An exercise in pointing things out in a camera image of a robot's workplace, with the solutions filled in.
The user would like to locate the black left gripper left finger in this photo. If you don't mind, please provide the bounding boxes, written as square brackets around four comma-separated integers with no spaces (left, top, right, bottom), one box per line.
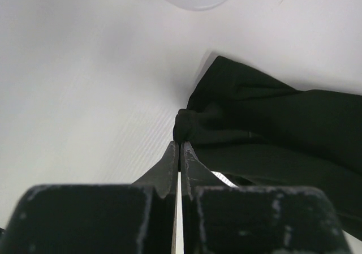
[133,141,179,199]

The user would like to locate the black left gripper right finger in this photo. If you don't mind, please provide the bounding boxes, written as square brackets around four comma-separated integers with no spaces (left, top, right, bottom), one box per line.
[180,142,227,200]

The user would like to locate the black t-shirt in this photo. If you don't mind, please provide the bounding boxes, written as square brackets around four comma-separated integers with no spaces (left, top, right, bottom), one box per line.
[173,56,361,238]

